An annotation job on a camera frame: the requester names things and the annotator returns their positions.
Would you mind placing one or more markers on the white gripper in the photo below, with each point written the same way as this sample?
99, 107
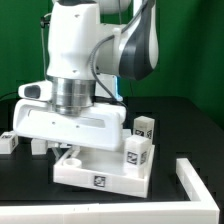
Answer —
98, 126

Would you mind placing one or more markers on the white square table top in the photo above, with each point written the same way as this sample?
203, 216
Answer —
101, 170

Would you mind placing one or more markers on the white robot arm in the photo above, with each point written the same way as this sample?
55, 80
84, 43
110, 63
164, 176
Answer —
86, 38

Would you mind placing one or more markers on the white L-shaped obstacle fence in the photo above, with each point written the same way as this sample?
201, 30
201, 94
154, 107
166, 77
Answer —
200, 209

